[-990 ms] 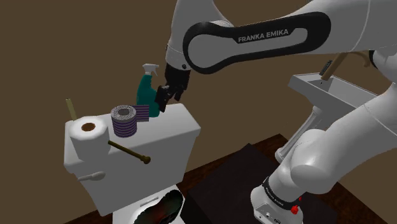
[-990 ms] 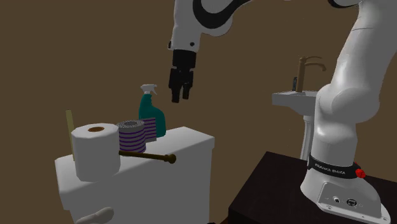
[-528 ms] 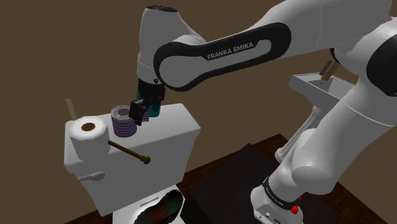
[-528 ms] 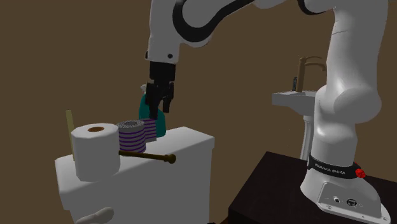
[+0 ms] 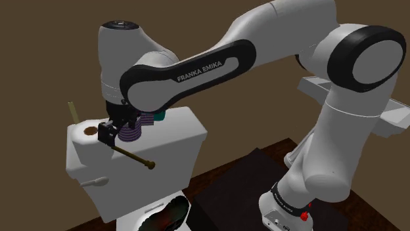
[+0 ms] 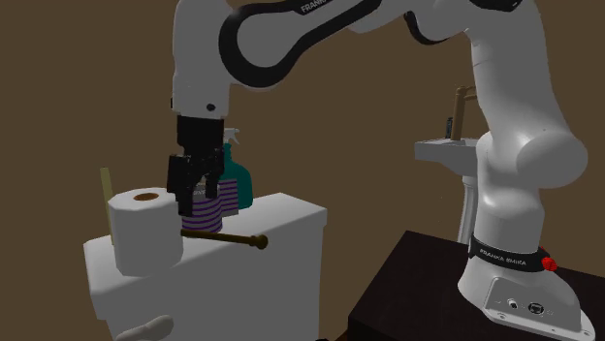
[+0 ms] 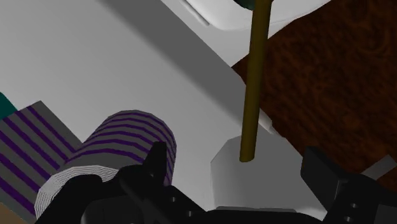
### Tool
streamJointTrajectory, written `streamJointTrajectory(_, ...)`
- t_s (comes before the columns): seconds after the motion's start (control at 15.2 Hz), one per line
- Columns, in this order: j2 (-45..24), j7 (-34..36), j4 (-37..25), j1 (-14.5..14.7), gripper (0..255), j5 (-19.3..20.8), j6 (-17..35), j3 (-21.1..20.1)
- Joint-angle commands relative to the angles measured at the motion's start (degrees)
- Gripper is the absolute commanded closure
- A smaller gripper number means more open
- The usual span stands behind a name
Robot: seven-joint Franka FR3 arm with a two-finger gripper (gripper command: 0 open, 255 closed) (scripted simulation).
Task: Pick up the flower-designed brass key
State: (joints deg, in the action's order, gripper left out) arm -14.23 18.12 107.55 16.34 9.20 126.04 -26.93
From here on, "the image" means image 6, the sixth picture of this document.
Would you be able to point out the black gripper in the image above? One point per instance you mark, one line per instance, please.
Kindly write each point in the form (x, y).
(199, 134)

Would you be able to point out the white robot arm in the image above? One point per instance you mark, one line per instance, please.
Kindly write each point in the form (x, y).
(510, 141)

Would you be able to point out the purple white striped cup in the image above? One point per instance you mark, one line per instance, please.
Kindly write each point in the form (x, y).
(208, 217)

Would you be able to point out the teal spray bottle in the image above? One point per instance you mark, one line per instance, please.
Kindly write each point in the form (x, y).
(241, 186)

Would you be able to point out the brown wooden stick with knob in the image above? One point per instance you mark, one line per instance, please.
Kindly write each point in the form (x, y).
(227, 237)

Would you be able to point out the white toilet paper roll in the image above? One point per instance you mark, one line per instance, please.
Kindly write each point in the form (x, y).
(144, 236)

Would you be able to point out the yellowish flat stick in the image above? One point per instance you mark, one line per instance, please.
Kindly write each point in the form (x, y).
(107, 193)

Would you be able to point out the white toilet tank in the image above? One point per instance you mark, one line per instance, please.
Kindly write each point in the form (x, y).
(245, 283)

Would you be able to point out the dark robot stand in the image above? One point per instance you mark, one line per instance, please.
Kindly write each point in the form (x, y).
(416, 293)

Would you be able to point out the small dark bottle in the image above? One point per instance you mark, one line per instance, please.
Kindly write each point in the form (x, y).
(449, 128)

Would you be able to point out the brown faucet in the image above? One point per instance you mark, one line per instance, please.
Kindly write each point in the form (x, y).
(457, 113)

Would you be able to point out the white pedestal sink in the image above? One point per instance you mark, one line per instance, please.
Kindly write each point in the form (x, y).
(449, 153)

